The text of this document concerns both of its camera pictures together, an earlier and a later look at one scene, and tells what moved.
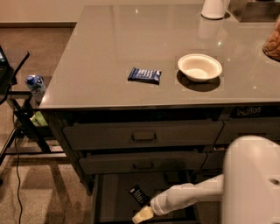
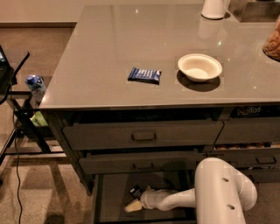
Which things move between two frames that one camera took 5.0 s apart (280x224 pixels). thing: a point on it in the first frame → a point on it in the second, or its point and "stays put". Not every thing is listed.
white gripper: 158,205 → 148,199
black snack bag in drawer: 255,111 stays put
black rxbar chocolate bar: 138,194 stays put
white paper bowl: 199,67 stays put
